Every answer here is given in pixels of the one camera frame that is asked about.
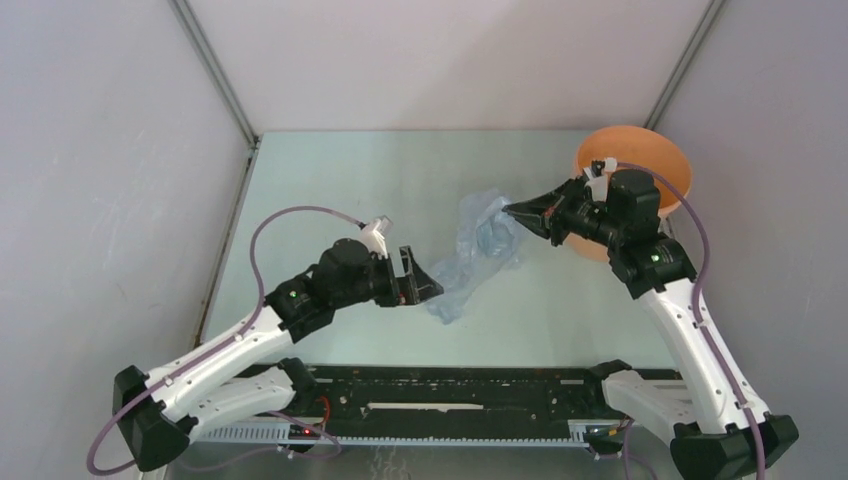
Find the right aluminium frame post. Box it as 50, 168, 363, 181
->
643, 0, 728, 131

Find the blue plastic trash bag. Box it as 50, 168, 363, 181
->
425, 189, 526, 325

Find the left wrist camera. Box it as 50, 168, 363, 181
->
359, 216, 393, 259

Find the orange trash bin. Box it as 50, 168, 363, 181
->
566, 125, 693, 264

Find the right circuit board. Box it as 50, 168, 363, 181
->
583, 425, 627, 443

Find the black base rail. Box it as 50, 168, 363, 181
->
283, 365, 625, 439

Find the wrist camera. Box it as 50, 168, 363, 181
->
581, 157, 618, 202
359, 216, 393, 259

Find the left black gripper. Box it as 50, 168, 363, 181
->
333, 246, 443, 310

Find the left circuit board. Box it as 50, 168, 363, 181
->
288, 424, 322, 441

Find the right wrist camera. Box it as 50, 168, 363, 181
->
581, 157, 618, 202

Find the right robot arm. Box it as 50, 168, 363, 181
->
505, 163, 799, 479

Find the left aluminium frame post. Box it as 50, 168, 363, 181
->
168, 0, 260, 149

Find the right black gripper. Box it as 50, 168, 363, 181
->
504, 175, 625, 248

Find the white slotted cable duct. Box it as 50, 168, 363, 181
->
197, 421, 589, 448

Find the aluminium frame post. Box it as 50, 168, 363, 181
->
643, 0, 728, 131
168, 0, 260, 149

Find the circuit board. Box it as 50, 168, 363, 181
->
288, 424, 322, 441
583, 425, 627, 443

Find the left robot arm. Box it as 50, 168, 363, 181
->
110, 238, 444, 472

